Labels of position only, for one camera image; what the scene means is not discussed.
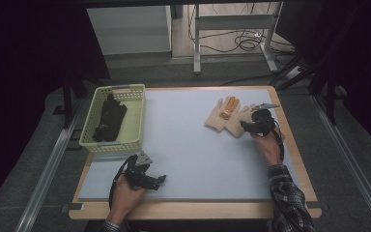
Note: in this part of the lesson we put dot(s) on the cream glove orange fingers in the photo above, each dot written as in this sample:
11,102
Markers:
235,124

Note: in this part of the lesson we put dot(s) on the person's left hand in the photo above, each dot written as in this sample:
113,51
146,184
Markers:
124,199

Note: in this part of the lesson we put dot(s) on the black tripod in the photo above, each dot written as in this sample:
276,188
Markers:
330,96

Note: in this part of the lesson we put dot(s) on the person's right hand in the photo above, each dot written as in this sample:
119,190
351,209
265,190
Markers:
270,148

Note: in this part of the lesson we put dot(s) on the yellow-green plastic basket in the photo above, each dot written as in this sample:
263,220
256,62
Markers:
132,125

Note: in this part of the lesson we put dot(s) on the white power strip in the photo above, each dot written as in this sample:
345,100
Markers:
293,72

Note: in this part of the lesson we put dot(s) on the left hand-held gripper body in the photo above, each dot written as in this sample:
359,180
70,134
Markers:
140,175

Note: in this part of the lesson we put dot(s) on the black stand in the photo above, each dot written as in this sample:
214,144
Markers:
67,100

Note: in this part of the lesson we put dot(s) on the black glove with metal trim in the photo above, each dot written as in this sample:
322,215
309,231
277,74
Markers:
104,125

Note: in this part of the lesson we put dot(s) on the white cabinet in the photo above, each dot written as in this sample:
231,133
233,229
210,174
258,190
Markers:
128,30

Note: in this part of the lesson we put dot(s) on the metal floor rail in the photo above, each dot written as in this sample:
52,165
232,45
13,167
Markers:
45,174
351,161

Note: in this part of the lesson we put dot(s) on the light grey table mat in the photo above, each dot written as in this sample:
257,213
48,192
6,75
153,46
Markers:
186,154

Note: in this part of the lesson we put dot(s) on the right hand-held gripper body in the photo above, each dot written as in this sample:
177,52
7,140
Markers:
264,122

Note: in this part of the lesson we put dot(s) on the grey metal desk frame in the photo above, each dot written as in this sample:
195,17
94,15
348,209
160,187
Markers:
233,22

